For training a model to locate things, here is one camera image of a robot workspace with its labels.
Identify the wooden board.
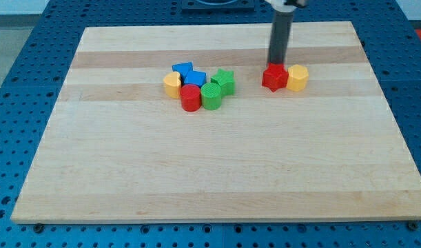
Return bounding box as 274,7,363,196
11,21,421,224

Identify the blue cube block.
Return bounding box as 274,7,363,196
184,70,207,87

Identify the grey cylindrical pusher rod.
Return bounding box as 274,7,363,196
267,10,294,64

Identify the red cylinder block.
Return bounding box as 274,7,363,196
180,84,201,112

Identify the green cylinder block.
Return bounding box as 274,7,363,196
201,83,222,110

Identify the green star block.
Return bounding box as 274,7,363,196
211,68,235,96

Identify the blue triangle block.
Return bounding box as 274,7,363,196
172,61,193,81

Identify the yellow hexagon block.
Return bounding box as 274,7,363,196
286,64,309,92

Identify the yellow heart block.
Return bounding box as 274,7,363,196
163,72,182,99

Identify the red star block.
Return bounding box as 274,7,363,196
262,63,289,92

